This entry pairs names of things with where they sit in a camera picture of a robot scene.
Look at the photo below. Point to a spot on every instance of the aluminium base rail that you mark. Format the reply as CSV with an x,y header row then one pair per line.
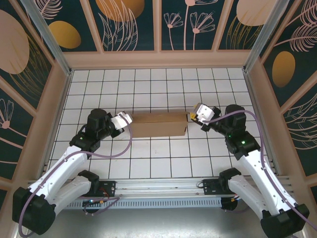
x,y
161,185

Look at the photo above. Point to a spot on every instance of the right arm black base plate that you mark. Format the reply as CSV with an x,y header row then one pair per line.
x,y
210,188

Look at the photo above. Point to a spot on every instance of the brown cardboard paper box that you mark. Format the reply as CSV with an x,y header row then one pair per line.
x,y
158,127

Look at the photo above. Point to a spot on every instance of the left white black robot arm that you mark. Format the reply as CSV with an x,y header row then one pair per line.
x,y
59,168

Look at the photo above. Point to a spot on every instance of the grey metal sheet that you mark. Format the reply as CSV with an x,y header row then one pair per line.
x,y
161,223

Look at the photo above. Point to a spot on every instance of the aluminium table edge rail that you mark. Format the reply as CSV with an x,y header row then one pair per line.
x,y
256,104
63,96

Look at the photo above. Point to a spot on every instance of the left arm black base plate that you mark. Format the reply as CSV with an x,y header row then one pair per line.
x,y
109,188

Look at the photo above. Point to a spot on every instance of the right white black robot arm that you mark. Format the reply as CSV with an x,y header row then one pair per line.
x,y
260,171

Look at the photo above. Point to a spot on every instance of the aluminium frame post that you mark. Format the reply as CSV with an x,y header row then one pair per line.
x,y
264,37
50,42

